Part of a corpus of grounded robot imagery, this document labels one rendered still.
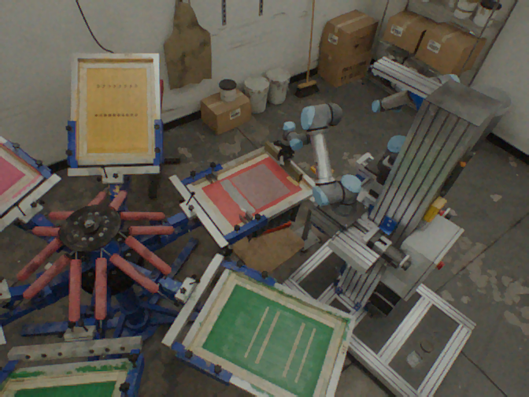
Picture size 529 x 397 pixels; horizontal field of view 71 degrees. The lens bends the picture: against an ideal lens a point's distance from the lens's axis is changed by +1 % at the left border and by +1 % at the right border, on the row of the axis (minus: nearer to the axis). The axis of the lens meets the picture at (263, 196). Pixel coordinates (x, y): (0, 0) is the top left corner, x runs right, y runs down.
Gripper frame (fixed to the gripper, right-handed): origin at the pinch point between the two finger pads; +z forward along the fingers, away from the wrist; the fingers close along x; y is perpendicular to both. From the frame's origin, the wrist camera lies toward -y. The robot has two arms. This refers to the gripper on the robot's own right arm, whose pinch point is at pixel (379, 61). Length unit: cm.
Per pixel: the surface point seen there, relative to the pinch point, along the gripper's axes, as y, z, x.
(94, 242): 10, -64, -198
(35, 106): 55, 140, -257
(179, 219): 42, -42, -158
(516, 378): 176, -184, 43
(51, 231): 16, -44, -222
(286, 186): 62, -28, -80
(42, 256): 17, -57, -227
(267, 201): 59, -38, -98
